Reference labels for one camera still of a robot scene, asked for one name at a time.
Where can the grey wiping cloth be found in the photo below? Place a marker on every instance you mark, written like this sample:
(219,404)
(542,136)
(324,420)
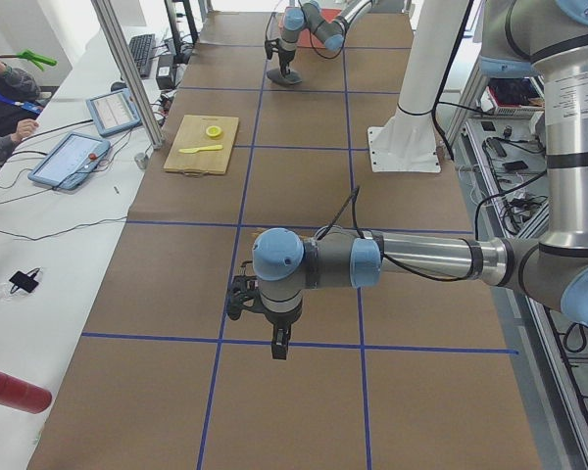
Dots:
(284,79)

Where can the pink plastic bin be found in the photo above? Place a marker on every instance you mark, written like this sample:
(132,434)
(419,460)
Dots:
(308,40)

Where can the yellow lemon slice toy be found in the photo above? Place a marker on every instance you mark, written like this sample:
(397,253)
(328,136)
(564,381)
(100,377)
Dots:
(213,131)

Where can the yellow plastic knife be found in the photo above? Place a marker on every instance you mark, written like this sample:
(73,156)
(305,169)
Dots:
(194,150)

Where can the bamboo cutting board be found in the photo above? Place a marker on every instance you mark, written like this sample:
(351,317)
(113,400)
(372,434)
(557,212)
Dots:
(191,133)

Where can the black power adapter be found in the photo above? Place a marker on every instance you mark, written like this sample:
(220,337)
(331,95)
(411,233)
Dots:
(166,72)

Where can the black keyboard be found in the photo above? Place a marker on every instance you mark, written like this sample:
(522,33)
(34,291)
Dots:
(141,48)

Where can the far blue teach pendant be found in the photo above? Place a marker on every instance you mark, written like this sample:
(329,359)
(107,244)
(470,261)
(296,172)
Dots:
(113,113)

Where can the blue teach pendant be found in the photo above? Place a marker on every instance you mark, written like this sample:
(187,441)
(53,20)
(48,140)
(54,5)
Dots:
(70,162)
(113,113)

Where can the near blue teach pendant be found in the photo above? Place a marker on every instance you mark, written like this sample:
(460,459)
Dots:
(70,162)

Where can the red basket on shelf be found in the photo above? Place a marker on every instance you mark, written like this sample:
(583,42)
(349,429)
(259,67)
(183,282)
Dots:
(513,97)

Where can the small black device on table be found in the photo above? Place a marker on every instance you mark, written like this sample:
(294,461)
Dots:
(24,281)

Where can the seated person dark clothes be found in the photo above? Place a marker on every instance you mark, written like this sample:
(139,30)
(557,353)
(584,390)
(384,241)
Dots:
(16,123)

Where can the red cylindrical bottle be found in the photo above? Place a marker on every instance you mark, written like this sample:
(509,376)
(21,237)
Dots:
(22,395)

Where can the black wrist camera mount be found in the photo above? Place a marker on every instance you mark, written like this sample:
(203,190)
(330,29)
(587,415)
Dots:
(243,294)

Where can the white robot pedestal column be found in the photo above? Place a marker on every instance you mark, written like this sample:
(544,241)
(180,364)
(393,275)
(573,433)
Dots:
(407,141)

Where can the aluminium frame post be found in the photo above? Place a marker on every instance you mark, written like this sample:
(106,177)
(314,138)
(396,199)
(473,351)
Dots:
(113,32)

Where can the green handled grabber tool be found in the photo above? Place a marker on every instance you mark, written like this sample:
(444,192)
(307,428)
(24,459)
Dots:
(38,60)

